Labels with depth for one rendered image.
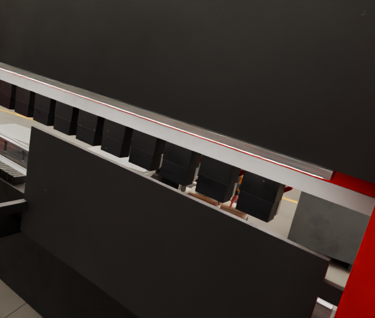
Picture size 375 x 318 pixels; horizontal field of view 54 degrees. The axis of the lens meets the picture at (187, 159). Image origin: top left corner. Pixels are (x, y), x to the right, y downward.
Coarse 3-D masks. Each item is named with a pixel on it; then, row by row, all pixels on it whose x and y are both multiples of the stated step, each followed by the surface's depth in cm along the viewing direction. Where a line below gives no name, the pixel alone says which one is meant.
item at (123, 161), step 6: (96, 150) 513; (102, 150) 519; (108, 156) 495; (114, 156) 501; (120, 162) 482; (126, 162) 488; (132, 168) 469; (138, 168) 472; (144, 174) 467; (150, 174) 488
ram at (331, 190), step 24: (0, 72) 234; (48, 96) 208; (72, 96) 196; (120, 120) 178; (144, 120) 169; (192, 144) 155; (216, 144) 149; (264, 168) 138; (288, 168) 132; (312, 192) 128; (336, 192) 124; (360, 192) 120
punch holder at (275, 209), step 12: (252, 180) 141; (264, 180) 138; (240, 192) 144; (252, 192) 141; (264, 192) 139; (276, 192) 136; (240, 204) 145; (252, 204) 142; (264, 204) 139; (276, 204) 141; (264, 216) 139
